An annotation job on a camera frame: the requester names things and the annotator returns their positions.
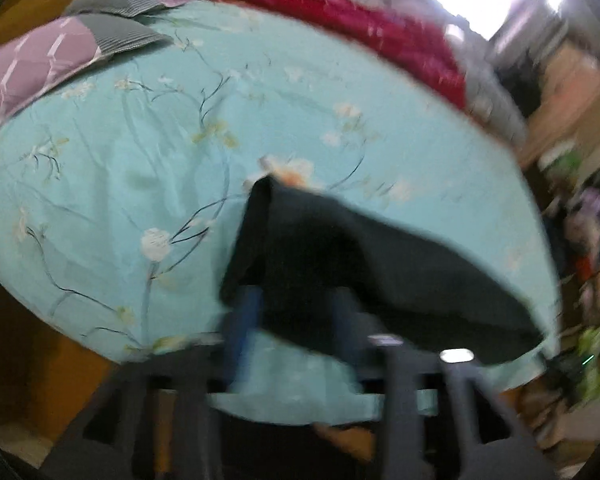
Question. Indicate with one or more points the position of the grey quilt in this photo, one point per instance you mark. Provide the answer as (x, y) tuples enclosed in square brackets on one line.
[(497, 110)]

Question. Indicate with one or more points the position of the red blanket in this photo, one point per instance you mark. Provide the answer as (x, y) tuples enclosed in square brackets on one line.
[(360, 15)]

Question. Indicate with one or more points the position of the wooden bed headboard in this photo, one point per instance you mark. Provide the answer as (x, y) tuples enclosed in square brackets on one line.
[(25, 0)]

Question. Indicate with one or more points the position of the pile of clothes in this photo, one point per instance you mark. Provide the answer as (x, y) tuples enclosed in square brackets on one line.
[(592, 225)]

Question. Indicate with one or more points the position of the teal floral bed sheet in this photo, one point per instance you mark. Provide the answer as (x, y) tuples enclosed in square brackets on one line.
[(180, 160)]

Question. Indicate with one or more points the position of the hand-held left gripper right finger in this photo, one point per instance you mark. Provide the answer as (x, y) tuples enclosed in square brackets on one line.
[(349, 340)]

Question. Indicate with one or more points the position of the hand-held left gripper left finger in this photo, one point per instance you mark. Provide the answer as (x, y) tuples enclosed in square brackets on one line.
[(244, 327)]

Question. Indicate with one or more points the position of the black pants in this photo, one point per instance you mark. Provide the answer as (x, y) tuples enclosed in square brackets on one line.
[(330, 260)]

